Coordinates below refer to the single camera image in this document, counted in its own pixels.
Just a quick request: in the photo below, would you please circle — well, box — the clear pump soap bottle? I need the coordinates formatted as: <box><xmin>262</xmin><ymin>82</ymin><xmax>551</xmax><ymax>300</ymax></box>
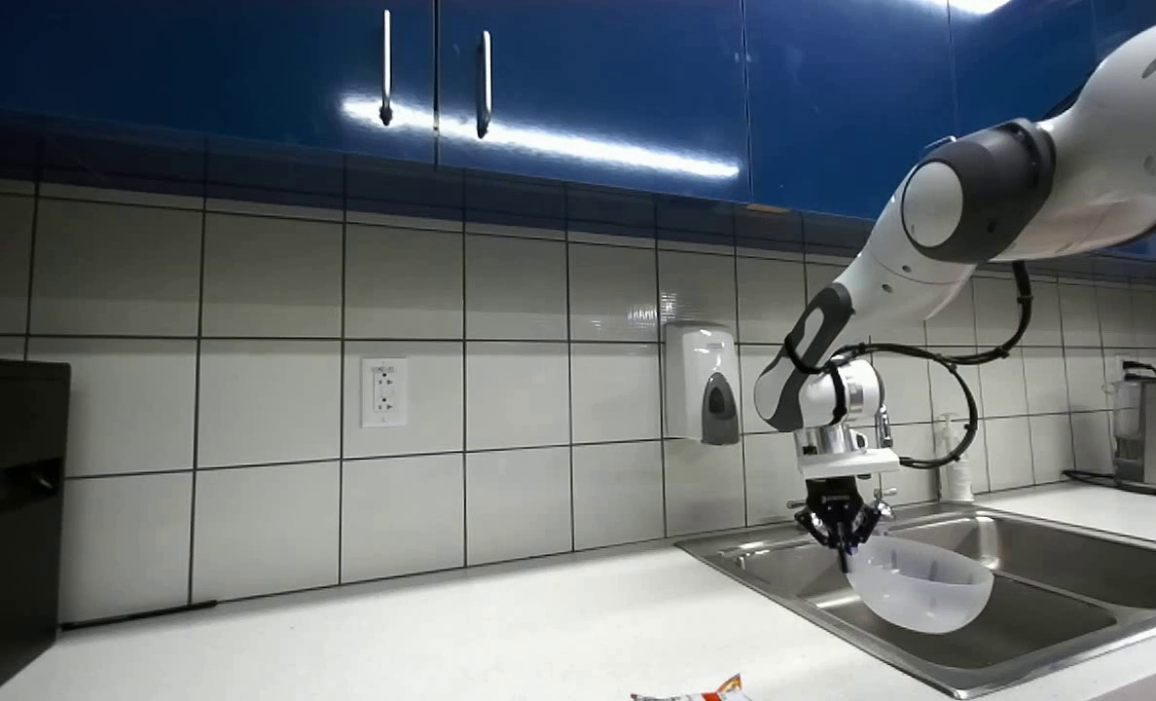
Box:
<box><xmin>934</xmin><ymin>413</ymin><xmax>979</xmax><ymax>512</ymax></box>

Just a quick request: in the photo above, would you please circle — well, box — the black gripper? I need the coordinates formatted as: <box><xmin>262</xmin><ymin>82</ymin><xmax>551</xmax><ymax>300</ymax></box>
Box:
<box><xmin>794</xmin><ymin>475</ymin><xmax>891</xmax><ymax>574</ymax></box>

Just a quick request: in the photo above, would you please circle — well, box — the white wall outlet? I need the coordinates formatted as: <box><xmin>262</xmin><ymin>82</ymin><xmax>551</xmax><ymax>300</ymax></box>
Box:
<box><xmin>356</xmin><ymin>355</ymin><xmax>415</xmax><ymax>434</ymax></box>

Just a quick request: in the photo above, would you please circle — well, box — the white wall soap dispenser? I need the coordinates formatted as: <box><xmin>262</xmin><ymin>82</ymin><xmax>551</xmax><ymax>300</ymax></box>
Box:
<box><xmin>657</xmin><ymin>321</ymin><xmax>745</xmax><ymax>453</ymax></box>

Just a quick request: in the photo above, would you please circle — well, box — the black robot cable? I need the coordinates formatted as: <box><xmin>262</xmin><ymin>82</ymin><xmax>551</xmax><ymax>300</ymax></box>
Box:
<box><xmin>832</xmin><ymin>257</ymin><xmax>1040</xmax><ymax>475</ymax></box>

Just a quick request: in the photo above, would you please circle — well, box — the orange white snack packet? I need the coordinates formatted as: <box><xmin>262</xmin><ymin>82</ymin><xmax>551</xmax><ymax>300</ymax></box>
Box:
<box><xmin>621</xmin><ymin>683</ymin><xmax>710</xmax><ymax>701</ymax></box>

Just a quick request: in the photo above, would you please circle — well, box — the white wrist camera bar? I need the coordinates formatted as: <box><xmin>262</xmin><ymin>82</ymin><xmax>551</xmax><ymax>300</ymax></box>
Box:
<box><xmin>794</xmin><ymin>443</ymin><xmax>906</xmax><ymax>488</ymax></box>

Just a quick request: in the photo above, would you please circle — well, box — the translucent white plastic bowl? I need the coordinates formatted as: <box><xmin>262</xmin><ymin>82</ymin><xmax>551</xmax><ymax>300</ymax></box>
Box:
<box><xmin>840</xmin><ymin>529</ymin><xmax>998</xmax><ymax>640</ymax></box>

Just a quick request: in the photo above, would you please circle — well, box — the silver cabinet door handle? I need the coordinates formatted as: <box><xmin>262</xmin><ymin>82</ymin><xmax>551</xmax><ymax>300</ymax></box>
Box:
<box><xmin>474</xmin><ymin>26</ymin><xmax>496</xmax><ymax>146</ymax></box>
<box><xmin>376</xmin><ymin>8</ymin><xmax>402</xmax><ymax>131</ymax></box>

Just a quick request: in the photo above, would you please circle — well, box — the stainless steel double sink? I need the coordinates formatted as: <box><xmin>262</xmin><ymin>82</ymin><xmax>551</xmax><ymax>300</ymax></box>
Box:
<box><xmin>678</xmin><ymin>501</ymin><xmax>1156</xmax><ymax>701</ymax></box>

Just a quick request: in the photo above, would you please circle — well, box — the black coffee machine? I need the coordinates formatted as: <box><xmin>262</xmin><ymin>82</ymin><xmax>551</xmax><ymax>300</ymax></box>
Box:
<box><xmin>0</xmin><ymin>355</ymin><xmax>75</xmax><ymax>701</ymax></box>

